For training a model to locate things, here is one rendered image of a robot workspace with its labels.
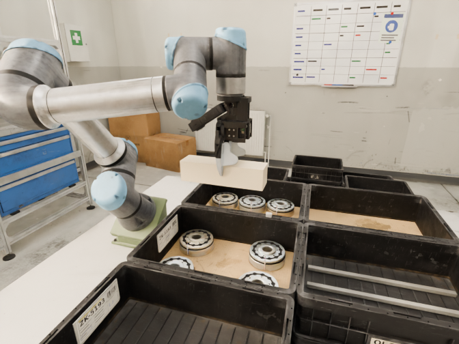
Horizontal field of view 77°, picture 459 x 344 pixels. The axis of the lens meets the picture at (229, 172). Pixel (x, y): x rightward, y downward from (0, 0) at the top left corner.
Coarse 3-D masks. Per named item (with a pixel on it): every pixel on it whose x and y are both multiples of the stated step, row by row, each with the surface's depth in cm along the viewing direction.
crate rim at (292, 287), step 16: (176, 208) 92; (192, 208) 92; (208, 208) 92; (160, 224) 83; (144, 240) 75; (128, 256) 69; (192, 272) 63; (208, 272) 64; (272, 288) 59; (288, 288) 59
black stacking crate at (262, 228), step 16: (192, 224) 94; (208, 224) 92; (224, 224) 91; (240, 224) 89; (256, 224) 87; (272, 224) 86; (288, 224) 84; (176, 240) 92; (240, 240) 91; (256, 240) 89; (272, 240) 88; (288, 240) 86; (144, 256) 74; (160, 256) 83
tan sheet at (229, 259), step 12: (216, 240) 92; (168, 252) 87; (180, 252) 87; (216, 252) 87; (228, 252) 87; (240, 252) 87; (288, 252) 87; (204, 264) 81; (216, 264) 81; (228, 264) 81; (240, 264) 81; (288, 264) 81; (276, 276) 77; (288, 276) 77
